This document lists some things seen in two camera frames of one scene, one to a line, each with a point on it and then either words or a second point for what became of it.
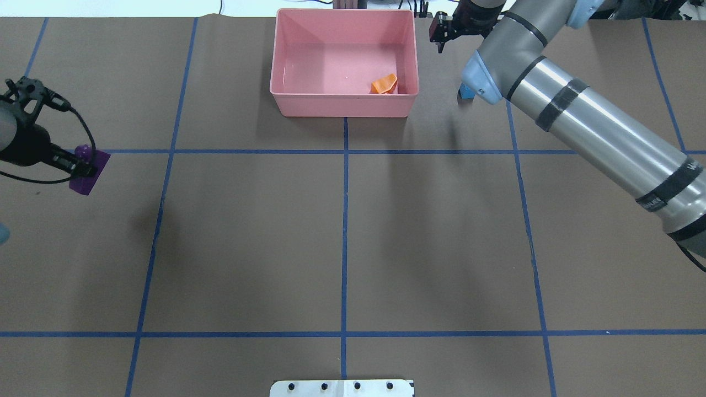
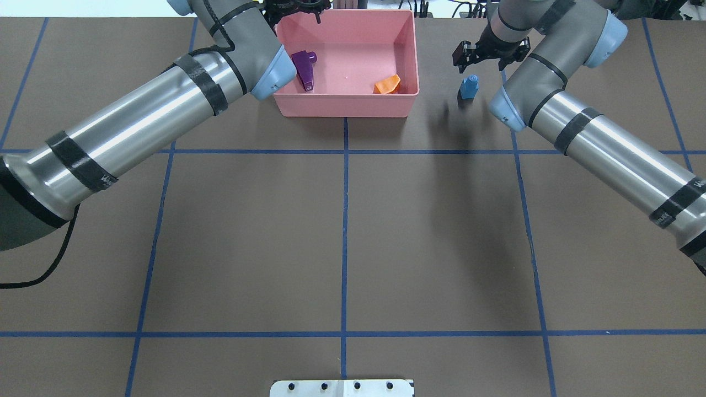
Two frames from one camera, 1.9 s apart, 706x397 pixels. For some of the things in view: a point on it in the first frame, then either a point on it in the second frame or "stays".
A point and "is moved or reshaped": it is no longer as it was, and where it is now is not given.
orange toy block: (385, 85) stays
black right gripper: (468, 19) → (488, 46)
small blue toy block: (465, 92) stays
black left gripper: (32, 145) → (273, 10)
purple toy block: (84, 185) is moved or reshaped
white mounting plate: (343, 388) stays
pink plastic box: (344, 63) stays
